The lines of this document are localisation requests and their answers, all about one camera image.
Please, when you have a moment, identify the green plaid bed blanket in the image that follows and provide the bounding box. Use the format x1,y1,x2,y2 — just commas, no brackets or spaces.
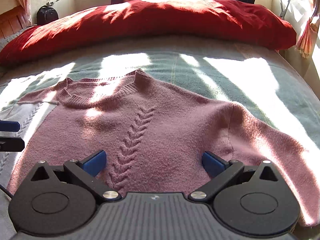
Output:
1,36,319,160

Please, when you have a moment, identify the grey pillow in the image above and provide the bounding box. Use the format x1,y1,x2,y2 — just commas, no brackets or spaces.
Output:
0,26,31,51

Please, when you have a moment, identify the wooden headboard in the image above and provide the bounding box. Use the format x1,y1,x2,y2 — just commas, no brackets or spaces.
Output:
0,5,30,39

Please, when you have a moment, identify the red duvet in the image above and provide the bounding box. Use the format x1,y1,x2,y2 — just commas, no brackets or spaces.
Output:
1,0,297,67

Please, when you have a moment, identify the black bag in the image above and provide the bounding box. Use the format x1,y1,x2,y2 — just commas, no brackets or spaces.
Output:
36,5,59,25

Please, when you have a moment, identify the pink and white sweater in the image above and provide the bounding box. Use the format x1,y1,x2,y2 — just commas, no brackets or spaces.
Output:
1,70,319,226

